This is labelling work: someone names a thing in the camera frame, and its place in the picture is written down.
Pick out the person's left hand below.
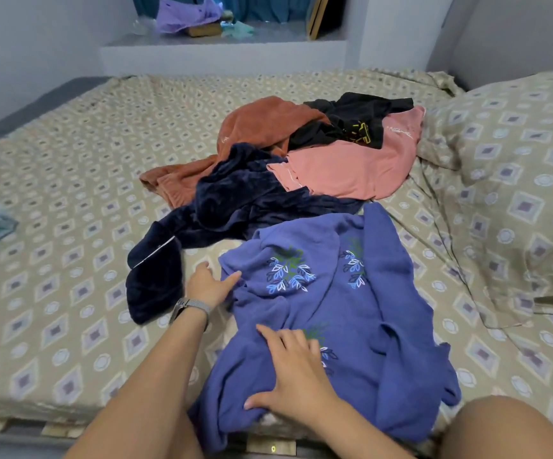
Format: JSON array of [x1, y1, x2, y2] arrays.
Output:
[[183, 261, 243, 312]]

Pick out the person's right hand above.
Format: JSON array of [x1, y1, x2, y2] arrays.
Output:
[[244, 324, 341, 431]]

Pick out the blue curtain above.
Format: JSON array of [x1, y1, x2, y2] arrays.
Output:
[[131, 0, 316, 23]]

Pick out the grey band wristwatch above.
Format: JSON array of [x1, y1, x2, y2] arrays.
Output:
[[168, 297, 215, 331]]

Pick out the person's left leg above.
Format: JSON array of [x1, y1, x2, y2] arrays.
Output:
[[166, 411, 206, 459]]

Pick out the purple-blue garment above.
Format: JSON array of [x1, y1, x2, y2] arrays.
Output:
[[188, 202, 462, 456]]

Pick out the bed with patterned beige sheet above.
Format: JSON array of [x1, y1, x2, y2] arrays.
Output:
[[0, 0, 553, 446]]

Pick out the leaning wooden picture frames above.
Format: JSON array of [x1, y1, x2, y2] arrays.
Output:
[[305, 0, 347, 41]]

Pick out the clear plastic bag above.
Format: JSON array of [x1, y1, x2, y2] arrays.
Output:
[[128, 16, 155, 37]]

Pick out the small wooden box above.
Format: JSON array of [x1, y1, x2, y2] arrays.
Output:
[[186, 22, 224, 38]]

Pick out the navy velvet garment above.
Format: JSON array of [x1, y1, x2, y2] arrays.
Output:
[[125, 142, 366, 326]]

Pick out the black garment yellow print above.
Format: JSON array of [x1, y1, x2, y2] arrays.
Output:
[[288, 91, 416, 152]]

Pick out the grey upholstered headboard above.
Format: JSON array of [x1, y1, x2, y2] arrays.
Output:
[[427, 0, 553, 92]]

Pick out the patterned beige pillow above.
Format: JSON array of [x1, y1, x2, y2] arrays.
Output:
[[416, 71, 553, 331]]

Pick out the pink shirt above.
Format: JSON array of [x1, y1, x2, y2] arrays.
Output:
[[267, 105, 427, 203]]

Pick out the rust brown garment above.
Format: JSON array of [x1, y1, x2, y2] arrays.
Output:
[[139, 95, 333, 210]]

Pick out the teal small item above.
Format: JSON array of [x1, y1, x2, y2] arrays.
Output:
[[220, 20, 257, 41]]

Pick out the person's left forearm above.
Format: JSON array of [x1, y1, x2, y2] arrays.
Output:
[[64, 315, 209, 459]]

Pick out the purple cloth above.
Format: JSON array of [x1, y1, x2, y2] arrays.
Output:
[[155, 0, 225, 35]]

